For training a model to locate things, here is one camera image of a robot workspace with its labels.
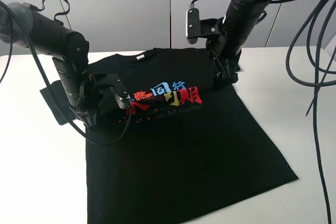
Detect black printed t-shirt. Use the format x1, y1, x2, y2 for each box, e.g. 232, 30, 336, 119
39, 47, 299, 224

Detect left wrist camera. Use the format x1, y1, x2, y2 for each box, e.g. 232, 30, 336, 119
92, 73, 131, 110

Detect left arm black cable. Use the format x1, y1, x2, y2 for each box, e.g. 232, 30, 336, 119
0, 0, 133, 146

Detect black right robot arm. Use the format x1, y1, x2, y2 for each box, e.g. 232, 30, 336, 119
207, 0, 335, 88

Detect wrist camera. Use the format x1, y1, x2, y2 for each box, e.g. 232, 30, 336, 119
92, 73, 131, 110
185, 8, 224, 45

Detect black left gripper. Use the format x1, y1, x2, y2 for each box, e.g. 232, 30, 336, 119
67, 73, 110, 133

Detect right arm black cables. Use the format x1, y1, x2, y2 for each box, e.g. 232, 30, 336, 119
286, 0, 336, 224

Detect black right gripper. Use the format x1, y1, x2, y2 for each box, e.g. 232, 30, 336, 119
206, 34, 241, 90

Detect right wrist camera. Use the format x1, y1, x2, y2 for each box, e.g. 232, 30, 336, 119
185, 8, 224, 45

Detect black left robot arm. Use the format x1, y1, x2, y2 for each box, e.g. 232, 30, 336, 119
1, 3, 107, 128

